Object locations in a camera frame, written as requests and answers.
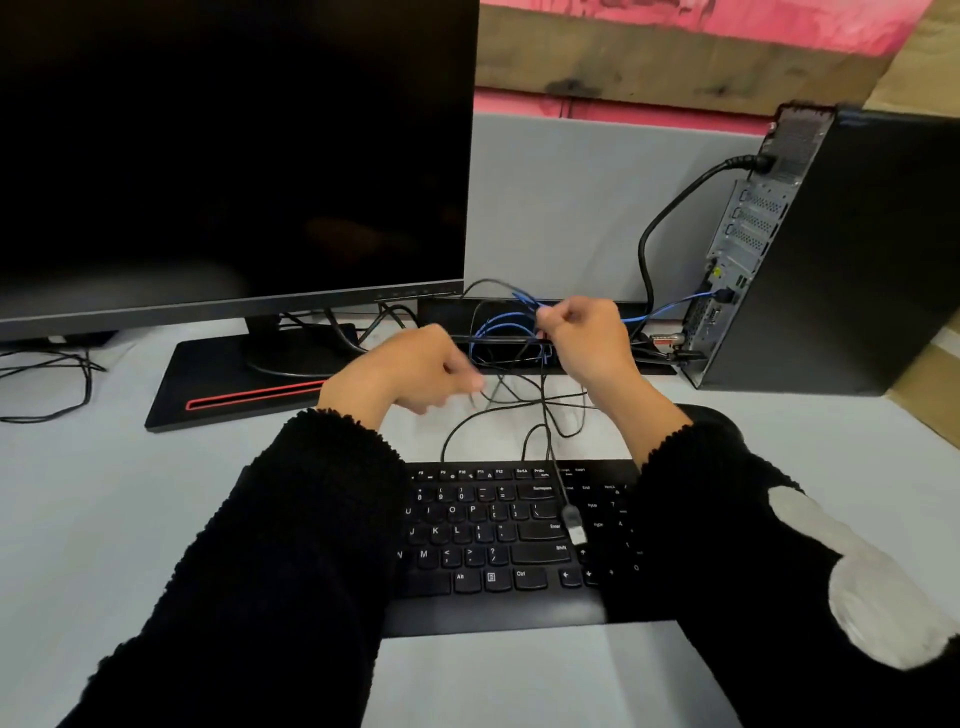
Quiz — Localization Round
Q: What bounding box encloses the plain brown cardboard sheet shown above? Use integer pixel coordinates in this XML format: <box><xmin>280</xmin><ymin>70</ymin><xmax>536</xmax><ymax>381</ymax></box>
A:
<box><xmin>862</xmin><ymin>0</ymin><xmax>960</xmax><ymax>118</ymax></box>

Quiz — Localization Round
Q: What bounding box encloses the person's left hand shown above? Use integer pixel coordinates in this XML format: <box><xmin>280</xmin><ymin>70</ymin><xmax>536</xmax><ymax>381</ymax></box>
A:
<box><xmin>318</xmin><ymin>323</ymin><xmax>487</xmax><ymax>433</ymax></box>

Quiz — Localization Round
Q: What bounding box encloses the person's right hand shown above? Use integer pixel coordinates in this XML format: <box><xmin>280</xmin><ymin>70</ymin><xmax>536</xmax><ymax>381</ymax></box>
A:
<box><xmin>534</xmin><ymin>296</ymin><xmax>658</xmax><ymax>421</ymax></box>

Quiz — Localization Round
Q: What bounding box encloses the thin black loose cable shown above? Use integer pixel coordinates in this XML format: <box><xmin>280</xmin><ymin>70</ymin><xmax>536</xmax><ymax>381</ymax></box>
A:
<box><xmin>0</xmin><ymin>348</ymin><xmax>108</xmax><ymax>425</ymax></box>

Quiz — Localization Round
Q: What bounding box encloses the thin black keyboard cable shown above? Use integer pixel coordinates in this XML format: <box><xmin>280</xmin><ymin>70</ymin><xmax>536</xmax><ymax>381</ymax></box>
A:
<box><xmin>438</xmin><ymin>352</ymin><xmax>590</xmax><ymax>547</ymax></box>

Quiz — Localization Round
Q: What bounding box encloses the long weathered wooden plank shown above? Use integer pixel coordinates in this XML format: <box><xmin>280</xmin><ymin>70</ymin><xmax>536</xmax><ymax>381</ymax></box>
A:
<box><xmin>474</xmin><ymin>3</ymin><xmax>898</xmax><ymax>118</ymax></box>

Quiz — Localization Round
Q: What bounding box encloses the person's right forearm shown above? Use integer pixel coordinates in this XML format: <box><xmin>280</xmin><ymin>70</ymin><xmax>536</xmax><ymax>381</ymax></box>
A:
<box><xmin>603</xmin><ymin>389</ymin><xmax>960</xmax><ymax>728</ymax></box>

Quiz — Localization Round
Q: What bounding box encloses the white desk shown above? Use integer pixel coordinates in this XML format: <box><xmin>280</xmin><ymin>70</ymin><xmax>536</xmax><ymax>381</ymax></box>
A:
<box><xmin>0</xmin><ymin>307</ymin><xmax>960</xmax><ymax>728</ymax></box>

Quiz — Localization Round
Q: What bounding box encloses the thick black power cable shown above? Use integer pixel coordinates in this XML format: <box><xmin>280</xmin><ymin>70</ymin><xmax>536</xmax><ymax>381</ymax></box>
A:
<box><xmin>635</xmin><ymin>153</ymin><xmax>778</xmax><ymax>339</ymax></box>

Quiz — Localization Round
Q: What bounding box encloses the blue network cable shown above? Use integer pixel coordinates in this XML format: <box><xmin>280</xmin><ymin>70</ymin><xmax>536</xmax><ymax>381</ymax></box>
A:
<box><xmin>468</xmin><ymin>288</ymin><xmax>718</xmax><ymax>361</ymax></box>

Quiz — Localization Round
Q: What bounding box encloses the black computer monitor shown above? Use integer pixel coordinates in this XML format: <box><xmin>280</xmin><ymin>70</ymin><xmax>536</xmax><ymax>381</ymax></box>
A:
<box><xmin>0</xmin><ymin>0</ymin><xmax>481</xmax><ymax>434</ymax></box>

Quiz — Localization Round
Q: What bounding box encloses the person's left forearm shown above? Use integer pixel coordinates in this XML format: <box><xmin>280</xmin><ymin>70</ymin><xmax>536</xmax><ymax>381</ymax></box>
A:
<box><xmin>56</xmin><ymin>401</ymin><xmax>410</xmax><ymax>728</ymax></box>

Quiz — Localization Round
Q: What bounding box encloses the black monitor cable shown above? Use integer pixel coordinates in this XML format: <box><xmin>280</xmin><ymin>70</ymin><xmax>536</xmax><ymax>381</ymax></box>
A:
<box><xmin>281</xmin><ymin>302</ymin><xmax>421</xmax><ymax>358</ymax></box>

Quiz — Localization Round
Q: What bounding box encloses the narrow brown cardboard panel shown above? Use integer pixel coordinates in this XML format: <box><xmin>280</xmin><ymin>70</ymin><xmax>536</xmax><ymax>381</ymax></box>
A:
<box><xmin>886</xmin><ymin>341</ymin><xmax>960</xmax><ymax>451</ymax></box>

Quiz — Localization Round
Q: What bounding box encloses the black keyboard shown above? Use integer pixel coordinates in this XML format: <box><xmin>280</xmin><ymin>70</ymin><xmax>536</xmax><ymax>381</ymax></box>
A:
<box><xmin>382</xmin><ymin>458</ymin><xmax>676</xmax><ymax>639</ymax></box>

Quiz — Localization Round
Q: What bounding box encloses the black desktop tower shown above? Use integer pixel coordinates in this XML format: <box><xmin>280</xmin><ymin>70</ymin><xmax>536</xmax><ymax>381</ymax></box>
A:
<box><xmin>678</xmin><ymin>101</ymin><xmax>960</xmax><ymax>397</ymax></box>

